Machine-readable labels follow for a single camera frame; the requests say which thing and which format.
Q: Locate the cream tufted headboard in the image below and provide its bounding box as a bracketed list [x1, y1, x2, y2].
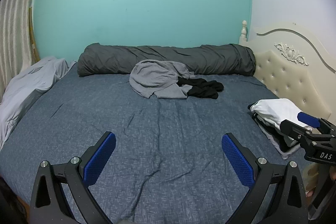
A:
[239, 21, 335, 123]

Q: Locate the light grey blanket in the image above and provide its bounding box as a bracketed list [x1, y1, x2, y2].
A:
[1, 56, 76, 146]

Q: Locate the white folded garment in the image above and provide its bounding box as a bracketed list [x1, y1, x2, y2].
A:
[248, 98, 312, 132]

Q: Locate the dark grey rolled duvet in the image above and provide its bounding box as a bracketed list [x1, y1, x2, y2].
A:
[77, 43, 256, 77]

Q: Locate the blue patterned bed sheet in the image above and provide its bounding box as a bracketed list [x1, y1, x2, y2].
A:
[1, 68, 288, 223]

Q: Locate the person right hand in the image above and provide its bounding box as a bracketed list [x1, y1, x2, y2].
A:
[302, 162, 320, 203]

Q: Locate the grey quilted sweatshirt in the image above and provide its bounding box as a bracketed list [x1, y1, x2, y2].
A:
[129, 60, 195, 99]

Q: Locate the black garment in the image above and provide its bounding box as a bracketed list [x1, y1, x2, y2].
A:
[177, 77, 224, 100]

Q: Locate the black folded clothes stack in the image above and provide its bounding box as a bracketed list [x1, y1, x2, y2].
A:
[252, 113, 301, 160]

